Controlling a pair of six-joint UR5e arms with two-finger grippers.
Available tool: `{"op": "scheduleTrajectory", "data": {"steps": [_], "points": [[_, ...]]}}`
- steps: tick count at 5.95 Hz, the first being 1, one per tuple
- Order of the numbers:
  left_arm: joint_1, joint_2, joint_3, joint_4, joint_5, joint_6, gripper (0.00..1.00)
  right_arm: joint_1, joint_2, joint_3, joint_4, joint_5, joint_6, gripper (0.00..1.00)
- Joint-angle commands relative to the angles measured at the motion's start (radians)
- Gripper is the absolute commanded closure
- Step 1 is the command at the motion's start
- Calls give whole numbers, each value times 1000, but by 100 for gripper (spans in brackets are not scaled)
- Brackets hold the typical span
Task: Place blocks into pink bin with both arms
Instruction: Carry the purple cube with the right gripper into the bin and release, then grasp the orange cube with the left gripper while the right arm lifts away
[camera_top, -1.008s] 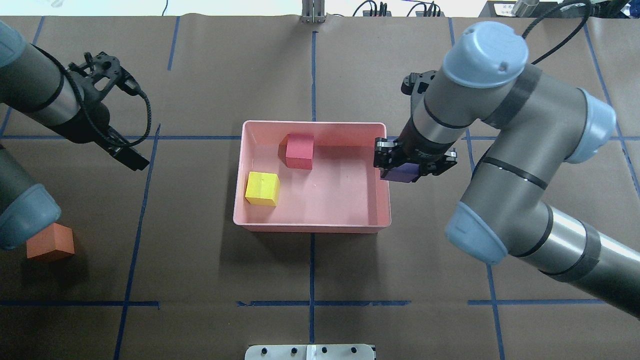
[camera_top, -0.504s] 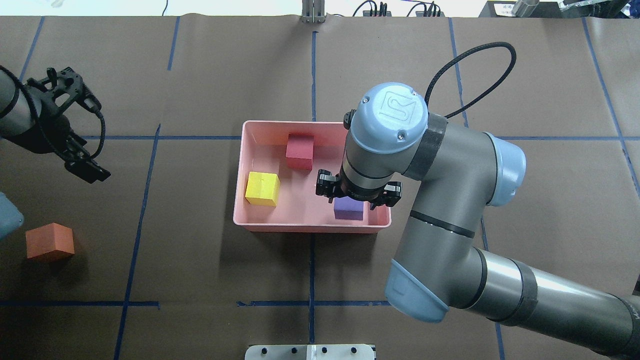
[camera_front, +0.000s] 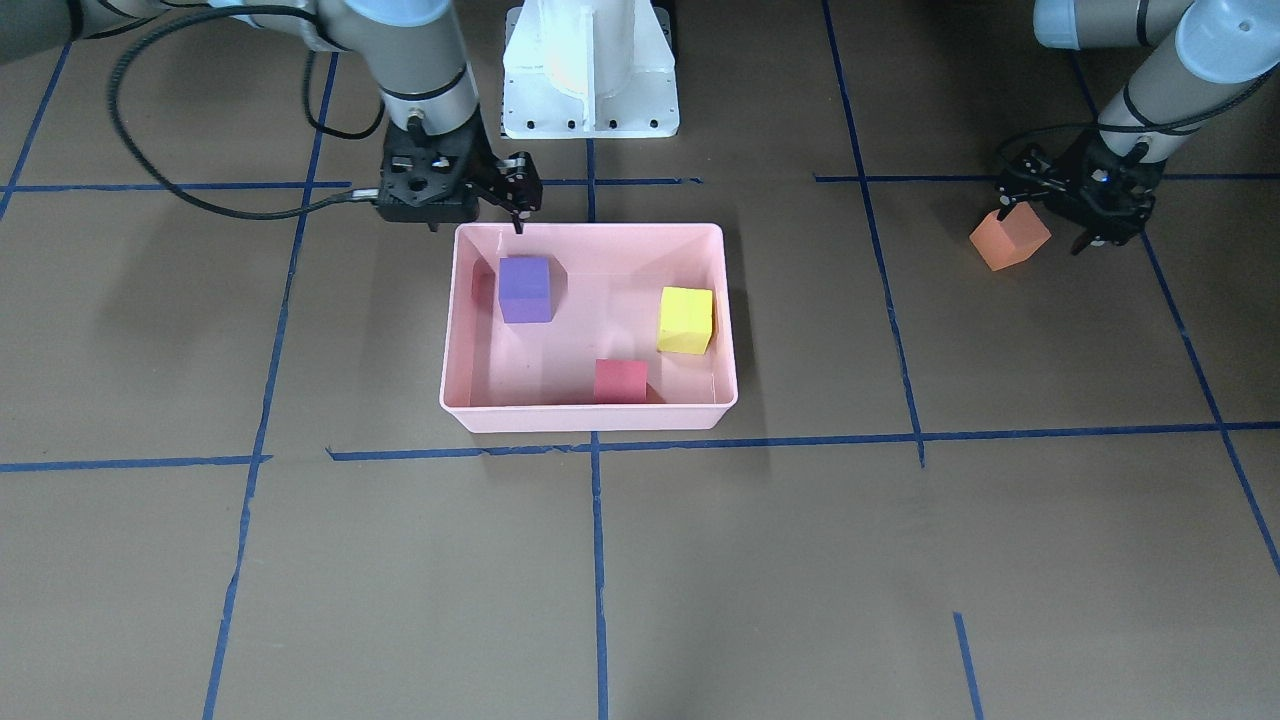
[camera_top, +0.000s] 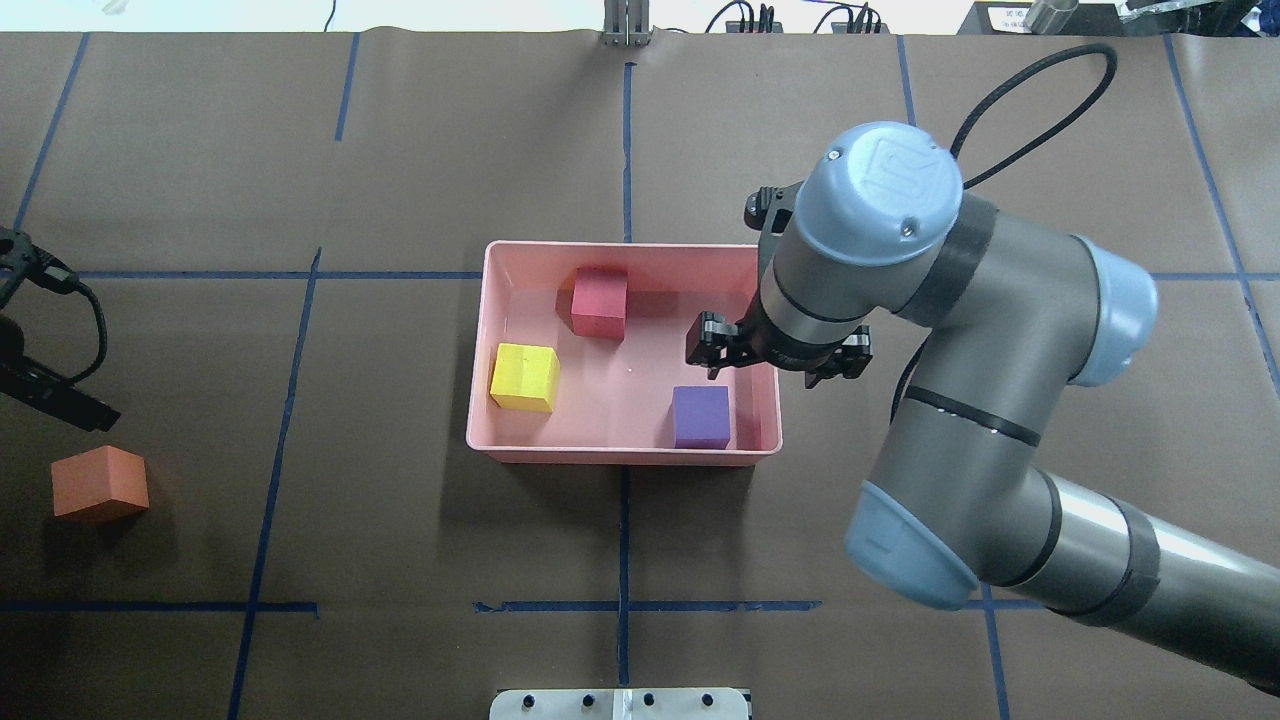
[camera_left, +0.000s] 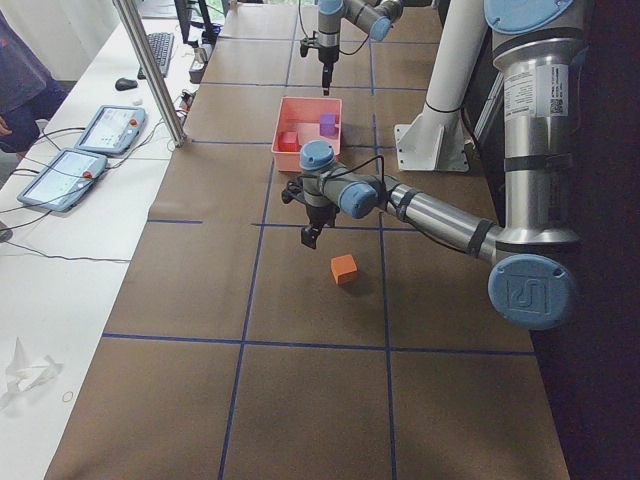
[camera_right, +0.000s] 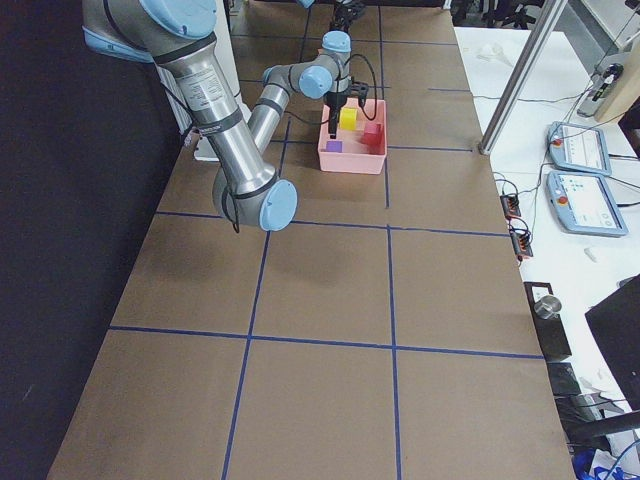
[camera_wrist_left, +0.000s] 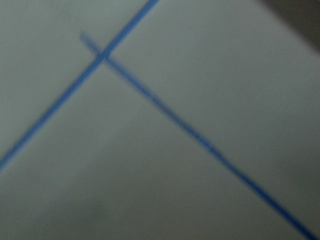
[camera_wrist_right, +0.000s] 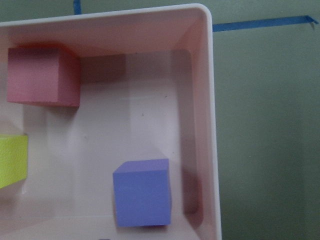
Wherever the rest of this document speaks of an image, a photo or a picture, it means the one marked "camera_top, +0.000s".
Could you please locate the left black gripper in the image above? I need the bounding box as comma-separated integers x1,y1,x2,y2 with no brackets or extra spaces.
1,315,122,432

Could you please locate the pink plastic bin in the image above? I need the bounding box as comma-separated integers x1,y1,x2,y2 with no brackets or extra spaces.
465,241,783,468

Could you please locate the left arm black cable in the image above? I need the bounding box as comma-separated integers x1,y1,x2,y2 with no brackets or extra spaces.
29,260,109,386

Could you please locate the yellow foam block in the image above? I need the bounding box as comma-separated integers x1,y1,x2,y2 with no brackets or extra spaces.
489,342,561,414

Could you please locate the red foam block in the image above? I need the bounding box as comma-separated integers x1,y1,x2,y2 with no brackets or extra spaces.
570,266,628,342

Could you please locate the white mounting pillar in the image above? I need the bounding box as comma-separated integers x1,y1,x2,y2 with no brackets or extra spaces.
488,687,754,719

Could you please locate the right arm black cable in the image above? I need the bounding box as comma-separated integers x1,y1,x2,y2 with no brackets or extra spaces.
890,44,1119,421

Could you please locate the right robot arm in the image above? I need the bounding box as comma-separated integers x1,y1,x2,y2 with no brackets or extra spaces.
686,122,1279,694

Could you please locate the aluminium frame post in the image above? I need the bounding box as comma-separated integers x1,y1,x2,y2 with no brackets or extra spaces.
600,0,653,47

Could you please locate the purple foam block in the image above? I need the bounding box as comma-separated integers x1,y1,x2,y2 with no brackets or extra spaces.
671,386,732,450

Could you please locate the orange foam block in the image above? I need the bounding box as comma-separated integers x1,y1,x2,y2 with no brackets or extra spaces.
50,445,150,524

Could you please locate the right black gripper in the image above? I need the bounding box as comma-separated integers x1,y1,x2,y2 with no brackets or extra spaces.
685,311,874,389

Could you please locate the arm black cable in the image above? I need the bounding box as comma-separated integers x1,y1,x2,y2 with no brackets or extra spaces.
890,44,1119,421
29,260,109,386

